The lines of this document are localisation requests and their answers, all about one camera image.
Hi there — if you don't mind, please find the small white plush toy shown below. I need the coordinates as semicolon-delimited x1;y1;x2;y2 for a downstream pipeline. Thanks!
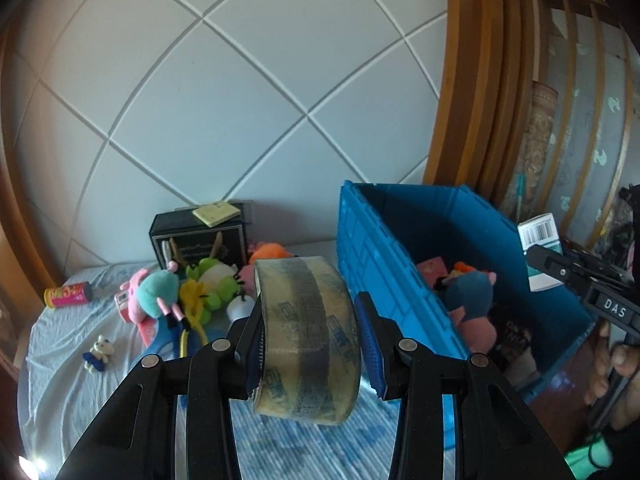
226;295;258;321

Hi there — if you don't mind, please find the white box with green band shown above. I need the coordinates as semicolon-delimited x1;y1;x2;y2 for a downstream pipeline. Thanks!
517;213;566;293

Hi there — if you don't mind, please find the light blue bed sheet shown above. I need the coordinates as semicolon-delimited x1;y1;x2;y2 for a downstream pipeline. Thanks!
17;240;471;480

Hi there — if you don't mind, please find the pink patterned box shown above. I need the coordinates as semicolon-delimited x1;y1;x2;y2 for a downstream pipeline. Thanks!
416;257;448;283

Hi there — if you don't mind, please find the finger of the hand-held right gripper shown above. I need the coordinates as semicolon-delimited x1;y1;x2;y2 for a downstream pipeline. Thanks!
525;245;596;293

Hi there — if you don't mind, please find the person's right hand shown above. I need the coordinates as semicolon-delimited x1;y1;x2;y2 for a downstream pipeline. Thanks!
584;320;640;406

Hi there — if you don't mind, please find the green cloth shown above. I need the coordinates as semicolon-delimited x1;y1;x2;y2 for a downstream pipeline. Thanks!
564;439;614;480

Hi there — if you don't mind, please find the pink yellow snack can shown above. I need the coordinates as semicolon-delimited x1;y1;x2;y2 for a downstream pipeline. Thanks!
44;281;94;309

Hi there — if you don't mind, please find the black gift box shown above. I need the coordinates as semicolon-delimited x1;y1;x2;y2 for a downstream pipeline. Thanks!
150;201;256;273

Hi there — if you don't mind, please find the green frog plush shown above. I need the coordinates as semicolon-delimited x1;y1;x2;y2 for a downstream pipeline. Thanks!
186;257;241;311

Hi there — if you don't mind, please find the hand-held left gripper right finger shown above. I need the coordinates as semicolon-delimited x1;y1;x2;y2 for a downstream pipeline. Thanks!
354;291;576;480

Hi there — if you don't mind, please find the pink pig plush teal dress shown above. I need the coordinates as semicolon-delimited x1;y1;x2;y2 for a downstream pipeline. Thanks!
119;260;186;331

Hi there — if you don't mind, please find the pink pig plush orange dress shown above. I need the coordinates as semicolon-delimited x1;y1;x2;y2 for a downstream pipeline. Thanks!
237;241;293;291

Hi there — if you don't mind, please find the pink flat packet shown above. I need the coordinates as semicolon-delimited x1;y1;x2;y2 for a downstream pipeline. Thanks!
139;317;166;348

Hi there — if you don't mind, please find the dark printed bag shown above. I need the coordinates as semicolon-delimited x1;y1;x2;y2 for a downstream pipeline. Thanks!
492;320;538;376

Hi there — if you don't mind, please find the wooden wall trim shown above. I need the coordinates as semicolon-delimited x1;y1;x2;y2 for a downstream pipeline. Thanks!
422;0;538;206
0;25;66;301

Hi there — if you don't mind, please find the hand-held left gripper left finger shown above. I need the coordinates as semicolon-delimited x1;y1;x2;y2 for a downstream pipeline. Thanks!
55;300;266;480

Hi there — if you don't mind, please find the small white bear toy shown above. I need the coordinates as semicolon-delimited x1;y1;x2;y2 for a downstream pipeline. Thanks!
82;335;116;373

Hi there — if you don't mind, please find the wooden frosted glass door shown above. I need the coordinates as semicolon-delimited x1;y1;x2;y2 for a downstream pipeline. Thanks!
535;0;640;256

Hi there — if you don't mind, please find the pink pig plush blue dress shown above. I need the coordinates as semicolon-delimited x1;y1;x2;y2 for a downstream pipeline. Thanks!
440;262;501;356

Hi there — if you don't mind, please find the yellow sticky note pad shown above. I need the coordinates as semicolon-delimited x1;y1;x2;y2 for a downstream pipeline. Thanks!
192;201;241;226

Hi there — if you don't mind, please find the blue plastic crate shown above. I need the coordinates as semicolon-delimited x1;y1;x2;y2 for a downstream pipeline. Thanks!
336;180;596;406

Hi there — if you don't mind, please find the yellow pipe cleaner toy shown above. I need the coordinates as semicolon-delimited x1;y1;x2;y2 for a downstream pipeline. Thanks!
177;280;213;356

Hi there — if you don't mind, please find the clear packing tape roll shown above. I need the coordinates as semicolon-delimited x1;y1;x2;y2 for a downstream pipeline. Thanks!
251;256;363;426

